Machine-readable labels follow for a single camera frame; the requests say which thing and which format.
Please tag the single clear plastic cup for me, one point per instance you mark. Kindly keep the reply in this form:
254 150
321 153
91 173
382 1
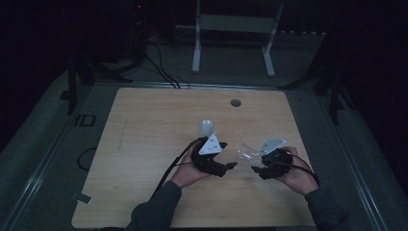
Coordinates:
248 155

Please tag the grey tape piece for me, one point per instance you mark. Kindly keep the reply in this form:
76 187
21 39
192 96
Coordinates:
81 198

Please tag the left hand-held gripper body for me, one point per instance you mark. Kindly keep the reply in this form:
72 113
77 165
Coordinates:
205 160

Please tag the person's left hand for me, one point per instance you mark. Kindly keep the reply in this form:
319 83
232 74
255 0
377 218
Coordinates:
187 173

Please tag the pale power strip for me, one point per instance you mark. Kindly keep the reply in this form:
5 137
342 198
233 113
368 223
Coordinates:
301 33

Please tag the white metal stand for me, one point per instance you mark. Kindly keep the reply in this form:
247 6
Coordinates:
235 24

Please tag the person's right hand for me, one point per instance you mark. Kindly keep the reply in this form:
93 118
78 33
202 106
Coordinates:
301 179

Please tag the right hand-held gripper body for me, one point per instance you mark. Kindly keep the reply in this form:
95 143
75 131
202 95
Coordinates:
277 163

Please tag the black tripod stand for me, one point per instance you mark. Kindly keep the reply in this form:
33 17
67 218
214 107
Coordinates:
72 83
333 93

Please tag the dark computer tower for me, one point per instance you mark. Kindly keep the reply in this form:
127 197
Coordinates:
138 29

